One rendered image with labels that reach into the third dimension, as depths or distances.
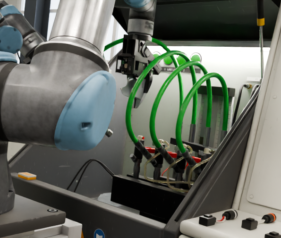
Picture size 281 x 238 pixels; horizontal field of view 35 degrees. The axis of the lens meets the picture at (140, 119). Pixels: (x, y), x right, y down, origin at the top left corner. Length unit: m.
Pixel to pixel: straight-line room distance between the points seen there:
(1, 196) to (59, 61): 0.21
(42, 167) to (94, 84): 0.94
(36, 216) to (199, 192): 0.45
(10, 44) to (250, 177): 0.69
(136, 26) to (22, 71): 0.69
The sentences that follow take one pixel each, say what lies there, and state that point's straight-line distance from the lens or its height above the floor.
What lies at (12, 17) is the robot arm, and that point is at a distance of 1.36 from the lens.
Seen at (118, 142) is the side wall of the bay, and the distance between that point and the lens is 1.74.
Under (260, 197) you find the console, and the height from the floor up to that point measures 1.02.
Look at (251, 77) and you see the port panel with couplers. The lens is 1.46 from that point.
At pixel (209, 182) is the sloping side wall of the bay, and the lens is 1.04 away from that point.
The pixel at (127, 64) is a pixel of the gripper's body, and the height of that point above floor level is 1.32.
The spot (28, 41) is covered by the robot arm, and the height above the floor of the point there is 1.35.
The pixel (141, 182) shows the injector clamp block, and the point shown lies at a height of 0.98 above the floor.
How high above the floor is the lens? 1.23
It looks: 3 degrees down
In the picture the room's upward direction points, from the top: 6 degrees clockwise
